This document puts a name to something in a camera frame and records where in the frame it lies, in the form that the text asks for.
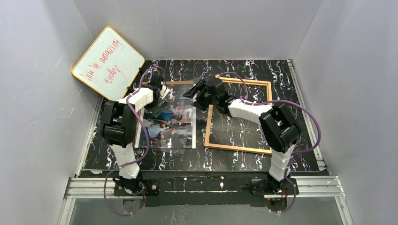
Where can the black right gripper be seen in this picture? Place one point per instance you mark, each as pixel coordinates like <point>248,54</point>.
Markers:
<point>202,91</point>

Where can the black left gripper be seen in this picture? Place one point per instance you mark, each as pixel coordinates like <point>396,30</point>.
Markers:
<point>156,109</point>

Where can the printed colour photo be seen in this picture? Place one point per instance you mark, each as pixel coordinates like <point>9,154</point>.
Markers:
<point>174,127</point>

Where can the wooden picture frame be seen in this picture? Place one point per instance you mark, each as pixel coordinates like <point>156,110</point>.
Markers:
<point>210,114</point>

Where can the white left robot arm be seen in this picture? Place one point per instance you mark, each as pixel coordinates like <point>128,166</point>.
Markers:
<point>119,119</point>

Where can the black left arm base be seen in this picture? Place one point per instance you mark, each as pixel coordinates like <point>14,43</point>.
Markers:
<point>135,187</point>

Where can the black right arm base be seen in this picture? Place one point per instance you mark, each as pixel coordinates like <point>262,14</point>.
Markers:
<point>265,186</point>

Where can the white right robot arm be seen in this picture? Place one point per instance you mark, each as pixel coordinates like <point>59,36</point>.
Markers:
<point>278,125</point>

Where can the yellow-edged whiteboard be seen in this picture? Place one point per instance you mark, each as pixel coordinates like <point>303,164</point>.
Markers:
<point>110,65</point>

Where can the aluminium mounting rail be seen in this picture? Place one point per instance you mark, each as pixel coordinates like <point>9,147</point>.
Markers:
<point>303,186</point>

